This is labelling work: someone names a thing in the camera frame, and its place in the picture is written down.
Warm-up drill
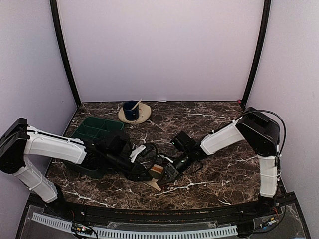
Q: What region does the small circuit board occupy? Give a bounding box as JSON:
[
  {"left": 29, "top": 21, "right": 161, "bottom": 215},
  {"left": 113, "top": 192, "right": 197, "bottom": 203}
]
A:
[{"left": 71, "top": 223, "right": 93, "bottom": 235}]

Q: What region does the black right frame post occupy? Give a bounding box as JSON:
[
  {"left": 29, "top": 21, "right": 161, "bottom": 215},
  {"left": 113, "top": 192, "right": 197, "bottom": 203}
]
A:
[{"left": 239, "top": 0, "right": 271, "bottom": 110}]

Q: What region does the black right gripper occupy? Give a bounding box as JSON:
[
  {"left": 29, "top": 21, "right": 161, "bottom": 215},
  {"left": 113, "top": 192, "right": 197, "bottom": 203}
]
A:
[{"left": 158, "top": 150, "right": 194, "bottom": 185}]

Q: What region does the dark blue cup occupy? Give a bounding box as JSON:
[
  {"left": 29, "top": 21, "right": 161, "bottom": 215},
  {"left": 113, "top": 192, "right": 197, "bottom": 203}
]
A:
[{"left": 123, "top": 100, "right": 139, "bottom": 121}]

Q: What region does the striped brown red sock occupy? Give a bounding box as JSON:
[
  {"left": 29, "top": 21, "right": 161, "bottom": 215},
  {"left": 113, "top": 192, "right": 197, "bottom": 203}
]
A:
[{"left": 146, "top": 164, "right": 164, "bottom": 192}]

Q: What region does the wooden stick in cup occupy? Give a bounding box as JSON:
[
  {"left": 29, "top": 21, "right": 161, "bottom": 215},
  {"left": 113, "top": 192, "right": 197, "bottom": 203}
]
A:
[{"left": 131, "top": 98, "right": 142, "bottom": 110}]

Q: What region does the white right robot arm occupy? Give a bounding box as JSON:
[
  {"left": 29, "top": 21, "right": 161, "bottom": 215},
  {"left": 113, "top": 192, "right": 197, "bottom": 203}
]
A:
[{"left": 157, "top": 107, "right": 287, "bottom": 216}]

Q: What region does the black left frame post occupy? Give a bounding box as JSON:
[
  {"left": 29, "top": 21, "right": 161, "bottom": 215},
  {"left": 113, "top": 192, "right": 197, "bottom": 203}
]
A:
[{"left": 49, "top": 0, "right": 82, "bottom": 107}]

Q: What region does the black front rail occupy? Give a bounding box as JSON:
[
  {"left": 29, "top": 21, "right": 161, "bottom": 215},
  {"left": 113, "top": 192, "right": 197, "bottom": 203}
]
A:
[{"left": 65, "top": 201, "right": 262, "bottom": 224}]

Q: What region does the black frame post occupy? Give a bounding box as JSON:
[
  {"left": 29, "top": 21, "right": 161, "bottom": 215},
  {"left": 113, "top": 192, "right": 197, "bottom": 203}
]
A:
[
  {"left": 239, "top": 0, "right": 271, "bottom": 110},
  {"left": 49, "top": 0, "right": 82, "bottom": 107}
]

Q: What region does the white slotted cable duct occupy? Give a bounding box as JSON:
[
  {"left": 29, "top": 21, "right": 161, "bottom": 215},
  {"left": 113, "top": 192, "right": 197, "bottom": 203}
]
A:
[{"left": 31, "top": 213, "right": 238, "bottom": 239}]

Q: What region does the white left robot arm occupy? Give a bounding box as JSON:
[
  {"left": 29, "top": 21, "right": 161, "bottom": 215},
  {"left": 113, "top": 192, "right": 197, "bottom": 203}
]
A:
[{"left": 0, "top": 118, "right": 155, "bottom": 217}]

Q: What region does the green plastic divided tray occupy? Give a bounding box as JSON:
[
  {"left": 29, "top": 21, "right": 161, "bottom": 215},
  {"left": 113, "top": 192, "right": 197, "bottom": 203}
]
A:
[{"left": 63, "top": 117, "right": 124, "bottom": 179}]

